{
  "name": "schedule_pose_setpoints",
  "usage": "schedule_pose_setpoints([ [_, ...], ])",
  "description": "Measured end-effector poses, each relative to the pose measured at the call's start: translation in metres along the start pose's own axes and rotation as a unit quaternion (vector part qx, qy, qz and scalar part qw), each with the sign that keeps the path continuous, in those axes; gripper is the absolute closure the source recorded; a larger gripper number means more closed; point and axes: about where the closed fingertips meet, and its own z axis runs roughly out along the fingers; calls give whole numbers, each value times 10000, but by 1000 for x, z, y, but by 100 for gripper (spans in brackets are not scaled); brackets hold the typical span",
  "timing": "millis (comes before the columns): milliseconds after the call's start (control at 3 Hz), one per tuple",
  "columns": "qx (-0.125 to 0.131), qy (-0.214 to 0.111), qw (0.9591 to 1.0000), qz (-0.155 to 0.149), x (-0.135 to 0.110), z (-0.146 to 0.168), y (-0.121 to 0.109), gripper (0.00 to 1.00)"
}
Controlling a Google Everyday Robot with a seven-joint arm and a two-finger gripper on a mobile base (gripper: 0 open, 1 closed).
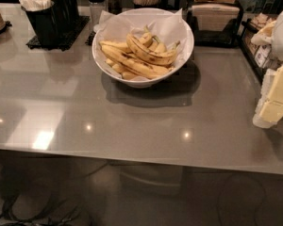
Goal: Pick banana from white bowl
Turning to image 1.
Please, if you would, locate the back small banana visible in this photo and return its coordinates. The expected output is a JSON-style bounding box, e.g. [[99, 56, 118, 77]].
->
[[149, 35, 167, 52]]

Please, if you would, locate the small banana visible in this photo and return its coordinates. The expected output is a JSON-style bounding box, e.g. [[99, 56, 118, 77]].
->
[[149, 35, 167, 52], [105, 58, 137, 80]]

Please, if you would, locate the lower small banana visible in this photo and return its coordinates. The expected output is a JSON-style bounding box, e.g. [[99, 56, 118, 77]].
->
[[105, 58, 137, 80]]

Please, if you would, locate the white bowl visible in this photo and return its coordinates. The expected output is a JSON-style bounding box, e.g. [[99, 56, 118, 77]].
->
[[92, 8, 194, 89]]

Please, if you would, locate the white paper liner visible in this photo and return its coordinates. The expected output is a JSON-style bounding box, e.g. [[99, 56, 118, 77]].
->
[[92, 8, 194, 88]]

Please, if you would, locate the black sachet rack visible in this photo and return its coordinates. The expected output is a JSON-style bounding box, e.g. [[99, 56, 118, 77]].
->
[[238, 19, 281, 83]]

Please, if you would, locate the long front banana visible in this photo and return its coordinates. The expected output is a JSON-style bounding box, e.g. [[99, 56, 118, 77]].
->
[[101, 45, 171, 79]]

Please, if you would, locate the left upper banana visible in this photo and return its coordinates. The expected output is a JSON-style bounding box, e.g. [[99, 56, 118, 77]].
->
[[99, 40, 131, 53]]

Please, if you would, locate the black napkin dispenser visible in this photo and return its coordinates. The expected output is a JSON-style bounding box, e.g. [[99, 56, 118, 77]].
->
[[186, 2, 243, 47]]

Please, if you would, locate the black cutlery holder front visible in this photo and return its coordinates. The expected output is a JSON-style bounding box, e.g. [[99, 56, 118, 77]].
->
[[22, 0, 70, 34]]

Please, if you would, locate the top curved spotted banana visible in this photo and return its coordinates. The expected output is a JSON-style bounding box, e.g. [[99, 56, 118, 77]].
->
[[126, 33, 177, 66]]

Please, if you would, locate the salt shaker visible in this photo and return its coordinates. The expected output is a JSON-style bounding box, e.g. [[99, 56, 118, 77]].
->
[[89, 0, 106, 25]]

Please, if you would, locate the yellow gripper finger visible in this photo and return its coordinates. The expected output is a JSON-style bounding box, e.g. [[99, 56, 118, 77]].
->
[[253, 99, 283, 128], [261, 65, 283, 104]]

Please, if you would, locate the black rubber mat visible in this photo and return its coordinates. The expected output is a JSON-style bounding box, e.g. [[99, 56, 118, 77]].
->
[[26, 15, 90, 51]]

